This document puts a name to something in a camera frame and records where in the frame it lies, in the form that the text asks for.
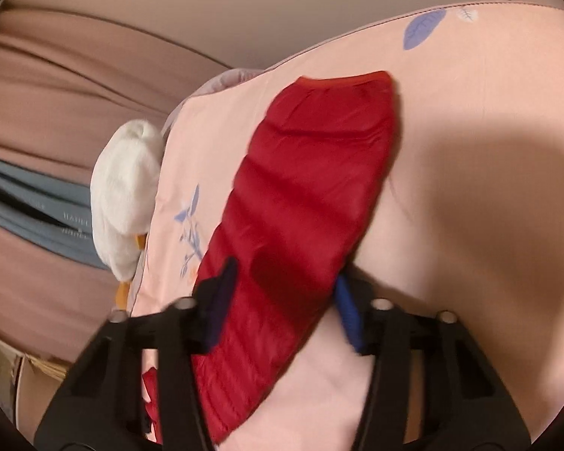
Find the red down jacket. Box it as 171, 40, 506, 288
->
141, 70, 402, 446

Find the pink printed bed quilt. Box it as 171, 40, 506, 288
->
127, 2, 564, 451

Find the white plush duck toy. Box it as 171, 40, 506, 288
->
90, 120, 166, 310

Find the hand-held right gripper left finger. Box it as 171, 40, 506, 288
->
35, 257, 240, 451

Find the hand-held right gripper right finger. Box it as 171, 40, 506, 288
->
334, 275, 532, 451

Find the brown curtain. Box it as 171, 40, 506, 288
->
0, 7, 226, 362

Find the cardboard box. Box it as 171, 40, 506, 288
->
0, 326, 78, 428

